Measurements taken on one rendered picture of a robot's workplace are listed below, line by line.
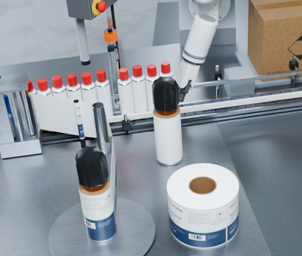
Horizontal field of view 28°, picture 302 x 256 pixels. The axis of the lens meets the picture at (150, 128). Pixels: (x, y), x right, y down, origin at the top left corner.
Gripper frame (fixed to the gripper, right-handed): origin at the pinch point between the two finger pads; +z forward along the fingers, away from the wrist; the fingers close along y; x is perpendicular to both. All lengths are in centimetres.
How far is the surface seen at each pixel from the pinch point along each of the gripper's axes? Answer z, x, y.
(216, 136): 2.8, 10.9, 19.6
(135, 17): 86, 40, -287
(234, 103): -3.3, 19.5, 4.4
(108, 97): 5.0, -26.1, 1.6
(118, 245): 15, -26, 66
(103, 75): -3.2, -30.1, 1.1
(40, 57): 113, -35, -234
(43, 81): 3.0, -49.9, 1.6
